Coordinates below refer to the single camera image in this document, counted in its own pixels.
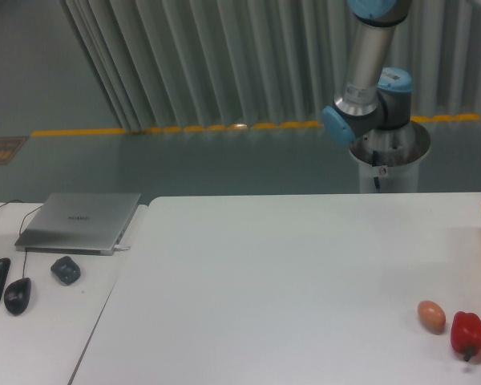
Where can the red bell pepper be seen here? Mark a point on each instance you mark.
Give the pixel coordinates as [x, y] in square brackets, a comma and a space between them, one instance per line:
[466, 335]

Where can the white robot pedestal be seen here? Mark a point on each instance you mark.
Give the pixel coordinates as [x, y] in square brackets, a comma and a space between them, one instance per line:
[389, 160]

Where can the silver closed laptop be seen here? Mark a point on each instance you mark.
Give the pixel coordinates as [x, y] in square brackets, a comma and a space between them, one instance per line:
[80, 223]

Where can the black computer mouse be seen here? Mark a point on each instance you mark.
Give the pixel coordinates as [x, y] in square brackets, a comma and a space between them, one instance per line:
[17, 296]

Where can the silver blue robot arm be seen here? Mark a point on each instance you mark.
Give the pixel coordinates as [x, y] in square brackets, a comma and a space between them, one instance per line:
[358, 108]

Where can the pleated grey curtain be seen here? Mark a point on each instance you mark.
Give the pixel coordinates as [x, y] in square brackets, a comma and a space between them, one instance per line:
[189, 64]

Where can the small black gadget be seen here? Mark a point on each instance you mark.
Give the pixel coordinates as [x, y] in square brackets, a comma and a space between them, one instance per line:
[66, 270]

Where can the brown egg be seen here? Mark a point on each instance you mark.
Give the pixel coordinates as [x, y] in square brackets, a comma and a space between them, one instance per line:
[432, 316]

